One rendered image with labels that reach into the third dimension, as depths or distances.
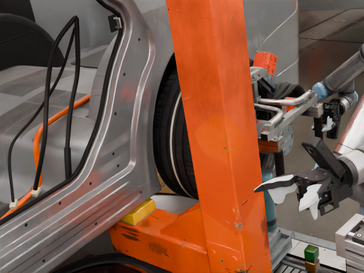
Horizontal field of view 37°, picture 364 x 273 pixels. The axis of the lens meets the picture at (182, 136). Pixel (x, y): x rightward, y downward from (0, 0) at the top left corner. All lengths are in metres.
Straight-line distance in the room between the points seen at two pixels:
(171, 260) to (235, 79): 0.81
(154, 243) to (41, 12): 2.23
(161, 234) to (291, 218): 1.37
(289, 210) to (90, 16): 2.02
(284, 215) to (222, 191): 1.62
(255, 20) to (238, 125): 1.11
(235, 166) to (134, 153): 0.54
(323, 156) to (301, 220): 2.12
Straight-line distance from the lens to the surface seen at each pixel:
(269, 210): 2.31
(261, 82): 2.42
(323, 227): 3.22
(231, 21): 1.59
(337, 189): 1.25
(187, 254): 2.03
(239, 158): 1.70
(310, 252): 1.95
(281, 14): 2.91
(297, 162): 3.91
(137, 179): 2.12
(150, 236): 2.12
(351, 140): 1.43
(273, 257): 2.76
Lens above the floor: 1.84
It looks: 24 degrees down
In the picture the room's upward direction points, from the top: 10 degrees counter-clockwise
